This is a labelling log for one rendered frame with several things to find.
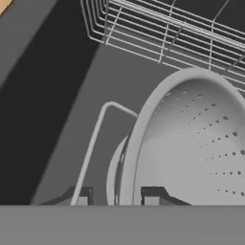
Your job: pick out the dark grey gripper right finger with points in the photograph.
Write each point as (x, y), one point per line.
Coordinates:
(152, 192)

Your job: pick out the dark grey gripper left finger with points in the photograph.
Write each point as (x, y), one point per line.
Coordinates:
(86, 192)

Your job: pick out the grey metal colander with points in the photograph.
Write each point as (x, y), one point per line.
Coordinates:
(191, 143)

